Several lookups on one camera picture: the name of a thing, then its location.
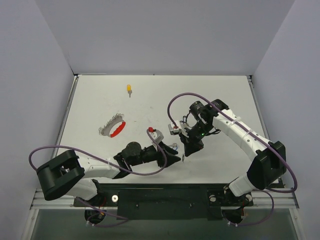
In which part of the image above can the blue tagged key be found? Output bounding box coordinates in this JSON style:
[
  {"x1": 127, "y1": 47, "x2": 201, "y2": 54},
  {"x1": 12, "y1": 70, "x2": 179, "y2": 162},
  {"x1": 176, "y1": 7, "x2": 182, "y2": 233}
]
[{"x1": 168, "y1": 143, "x2": 179, "y2": 151}]

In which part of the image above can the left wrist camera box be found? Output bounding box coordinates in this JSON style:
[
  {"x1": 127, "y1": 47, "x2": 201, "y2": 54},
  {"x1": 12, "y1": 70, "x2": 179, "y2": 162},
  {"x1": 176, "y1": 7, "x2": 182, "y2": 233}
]
[{"x1": 147, "y1": 127, "x2": 164, "y2": 144}]

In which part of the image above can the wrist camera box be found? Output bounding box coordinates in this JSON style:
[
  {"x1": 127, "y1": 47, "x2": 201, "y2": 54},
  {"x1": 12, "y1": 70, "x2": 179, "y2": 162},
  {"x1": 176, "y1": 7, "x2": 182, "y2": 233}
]
[
  {"x1": 168, "y1": 120, "x2": 188, "y2": 137},
  {"x1": 147, "y1": 127, "x2": 164, "y2": 144}
]

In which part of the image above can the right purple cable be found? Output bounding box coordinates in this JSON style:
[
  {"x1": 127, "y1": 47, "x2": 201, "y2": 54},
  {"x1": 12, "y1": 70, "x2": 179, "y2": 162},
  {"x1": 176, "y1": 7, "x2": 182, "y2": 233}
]
[{"x1": 166, "y1": 92, "x2": 298, "y2": 227}]

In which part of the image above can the yellow tagged key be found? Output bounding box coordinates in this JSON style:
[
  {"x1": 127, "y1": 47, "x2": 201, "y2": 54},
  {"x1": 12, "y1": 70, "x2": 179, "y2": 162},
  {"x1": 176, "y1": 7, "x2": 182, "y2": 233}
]
[{"x1": 126, "y1": 84, "x2": 132, "y2": 97}]

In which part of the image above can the red handled keyring holder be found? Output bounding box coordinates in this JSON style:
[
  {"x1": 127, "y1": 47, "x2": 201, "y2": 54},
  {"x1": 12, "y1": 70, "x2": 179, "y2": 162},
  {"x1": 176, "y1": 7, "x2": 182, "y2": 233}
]
[{"x1": 98, "y1": 113, "x2": 126, "y2": 138}]

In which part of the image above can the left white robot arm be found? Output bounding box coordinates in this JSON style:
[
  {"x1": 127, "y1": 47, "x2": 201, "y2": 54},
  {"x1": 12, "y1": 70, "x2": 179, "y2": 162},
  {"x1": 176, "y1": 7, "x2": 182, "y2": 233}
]
[{"x1": 36, "y1": 142, "x2": 181, "y2": 206}]

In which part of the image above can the purple cable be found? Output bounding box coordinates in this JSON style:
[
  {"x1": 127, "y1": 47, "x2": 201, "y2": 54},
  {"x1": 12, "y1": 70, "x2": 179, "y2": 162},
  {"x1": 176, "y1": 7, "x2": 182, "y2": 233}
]
[
  {"x1": 28, "y1": 129, "x2": 167, "y2": 228},
  {"x1": 166, "y1": 92, "x2": 298, "y2": 227}
]

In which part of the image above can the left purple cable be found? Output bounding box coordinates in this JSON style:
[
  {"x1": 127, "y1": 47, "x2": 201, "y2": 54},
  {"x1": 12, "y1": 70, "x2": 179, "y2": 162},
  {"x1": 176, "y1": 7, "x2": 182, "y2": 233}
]
[{"x1": 28, "y1": 129, "x2": 167, "y2": 228}]

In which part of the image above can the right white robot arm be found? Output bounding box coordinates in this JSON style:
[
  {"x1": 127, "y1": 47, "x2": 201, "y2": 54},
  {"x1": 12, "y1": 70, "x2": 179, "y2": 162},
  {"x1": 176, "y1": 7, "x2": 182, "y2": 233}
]
[{"x1": 179, "y1": 99, "x2": 287, "y2": 205}]

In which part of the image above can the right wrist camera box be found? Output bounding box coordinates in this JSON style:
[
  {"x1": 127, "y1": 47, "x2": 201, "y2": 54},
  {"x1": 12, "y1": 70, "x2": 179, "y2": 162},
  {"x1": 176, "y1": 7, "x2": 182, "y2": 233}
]
[{"x1": 168, "y1": 120, "x2": 188, "y2": 137}]

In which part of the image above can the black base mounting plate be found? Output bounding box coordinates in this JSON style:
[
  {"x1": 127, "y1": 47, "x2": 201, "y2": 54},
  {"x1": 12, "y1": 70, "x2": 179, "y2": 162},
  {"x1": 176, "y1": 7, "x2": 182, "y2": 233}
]
[{"x1": 88, "y1": 183, "x2": 253, "y2": 221}]

